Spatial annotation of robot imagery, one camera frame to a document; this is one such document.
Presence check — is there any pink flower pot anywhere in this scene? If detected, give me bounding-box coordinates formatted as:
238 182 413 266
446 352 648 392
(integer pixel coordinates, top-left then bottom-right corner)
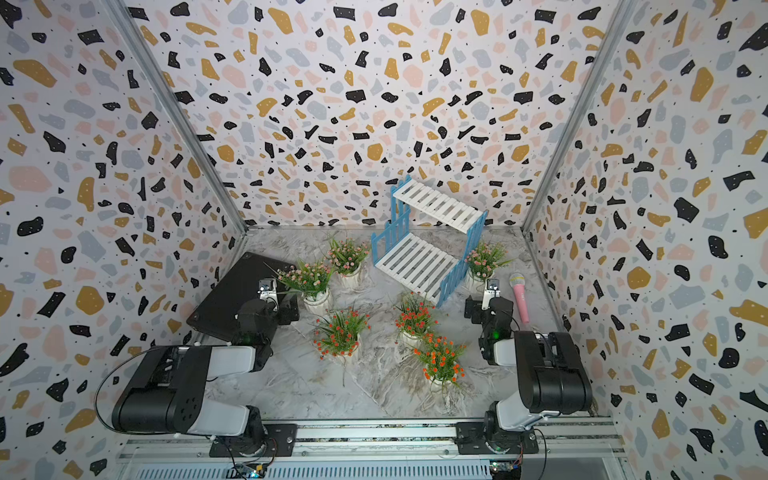
276 260 333 316
465 241 510 293
328 238 370 290

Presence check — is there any red flower pot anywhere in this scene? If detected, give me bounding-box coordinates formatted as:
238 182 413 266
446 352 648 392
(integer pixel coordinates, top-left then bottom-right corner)
395 292 436 347
313 307 370 359

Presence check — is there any orange flower pot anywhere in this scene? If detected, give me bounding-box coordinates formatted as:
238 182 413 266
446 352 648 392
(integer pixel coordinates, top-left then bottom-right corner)
413 333 466 391

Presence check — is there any blue white two-tier rack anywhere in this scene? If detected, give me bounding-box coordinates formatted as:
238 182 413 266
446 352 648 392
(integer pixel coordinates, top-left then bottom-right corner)
370 175 488 308

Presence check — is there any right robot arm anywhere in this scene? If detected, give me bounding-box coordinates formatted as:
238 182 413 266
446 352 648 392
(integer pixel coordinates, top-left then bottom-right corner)
456 297 593 456

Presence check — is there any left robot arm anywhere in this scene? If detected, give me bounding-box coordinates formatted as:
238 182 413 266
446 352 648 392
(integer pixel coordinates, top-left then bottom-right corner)
100 293 299 459

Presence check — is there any black case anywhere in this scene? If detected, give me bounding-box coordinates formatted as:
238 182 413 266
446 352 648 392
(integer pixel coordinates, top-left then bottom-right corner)
186 252 294 341

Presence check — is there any pink toy microphone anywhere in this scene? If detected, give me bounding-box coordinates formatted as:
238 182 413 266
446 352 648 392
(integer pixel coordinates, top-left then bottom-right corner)
509 273 530 325

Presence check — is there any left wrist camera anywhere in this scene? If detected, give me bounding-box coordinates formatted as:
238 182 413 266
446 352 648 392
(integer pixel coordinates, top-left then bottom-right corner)
258 278 278 308

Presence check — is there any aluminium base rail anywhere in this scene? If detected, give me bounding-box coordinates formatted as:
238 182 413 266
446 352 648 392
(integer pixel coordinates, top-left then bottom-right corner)
114 416 634 479

